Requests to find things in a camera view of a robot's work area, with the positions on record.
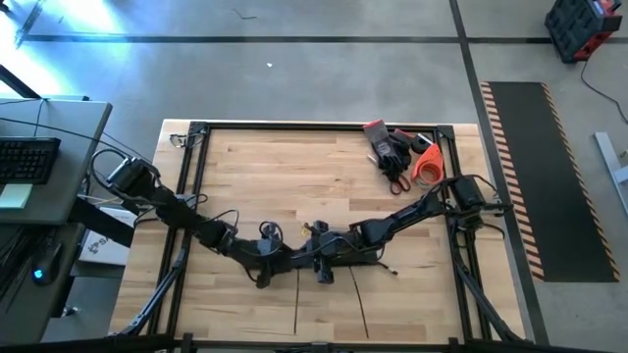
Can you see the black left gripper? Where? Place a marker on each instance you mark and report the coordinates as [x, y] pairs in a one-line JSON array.
[[270, 255]]

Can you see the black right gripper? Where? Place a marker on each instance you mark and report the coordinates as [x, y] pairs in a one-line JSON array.
[[336, 247]]

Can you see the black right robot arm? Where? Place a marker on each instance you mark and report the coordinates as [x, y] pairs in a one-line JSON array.
[[412, 213]]

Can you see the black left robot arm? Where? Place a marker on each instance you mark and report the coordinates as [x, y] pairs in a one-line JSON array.
[[186, 216]]

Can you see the black work glove red cuff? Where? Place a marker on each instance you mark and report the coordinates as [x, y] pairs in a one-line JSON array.
[[403, 152], [382, 144]]

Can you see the black tape roll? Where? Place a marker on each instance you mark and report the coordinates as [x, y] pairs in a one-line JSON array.
[[413, 145]]

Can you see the orange tape dispenser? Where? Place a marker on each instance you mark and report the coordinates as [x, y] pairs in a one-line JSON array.
[[434, 156]]

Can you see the white cardboard box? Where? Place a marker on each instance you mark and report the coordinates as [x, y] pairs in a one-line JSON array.
[[98, 250]]

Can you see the black desk support bar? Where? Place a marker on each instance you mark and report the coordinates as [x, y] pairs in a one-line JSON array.
[[98, 223]]

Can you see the small metal floor fitting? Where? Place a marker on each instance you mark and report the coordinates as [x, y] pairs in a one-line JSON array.
[[71, 311]]

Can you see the black hazard-striped floor mat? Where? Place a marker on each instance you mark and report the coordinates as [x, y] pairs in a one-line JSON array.
[[549, 186]]

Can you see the black computer mouse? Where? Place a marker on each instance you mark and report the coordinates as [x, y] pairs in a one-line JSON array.
[[46, 265]]

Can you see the light gray desk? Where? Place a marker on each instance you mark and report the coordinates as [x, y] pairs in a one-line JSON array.
[[73, 122]]

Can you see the dark gray desk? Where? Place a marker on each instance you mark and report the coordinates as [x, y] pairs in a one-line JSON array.
[[19, 314]]

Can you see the pale green note pad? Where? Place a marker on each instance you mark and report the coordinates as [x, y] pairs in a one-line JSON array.
[[15, 196]]

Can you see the black keyboard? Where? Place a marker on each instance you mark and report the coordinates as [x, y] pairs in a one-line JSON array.
[[24, 159]]

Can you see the black diagonal pole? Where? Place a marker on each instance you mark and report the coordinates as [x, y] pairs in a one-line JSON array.
[[19, 83]]

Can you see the black and red tool case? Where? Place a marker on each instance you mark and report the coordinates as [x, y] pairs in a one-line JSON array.
[[574, 24]]

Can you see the black aluminium table frame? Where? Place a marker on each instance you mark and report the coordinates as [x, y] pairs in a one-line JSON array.
[[319, 126]]

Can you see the gray metal floor rail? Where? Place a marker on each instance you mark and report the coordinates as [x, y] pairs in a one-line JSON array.
[[608, 157]]

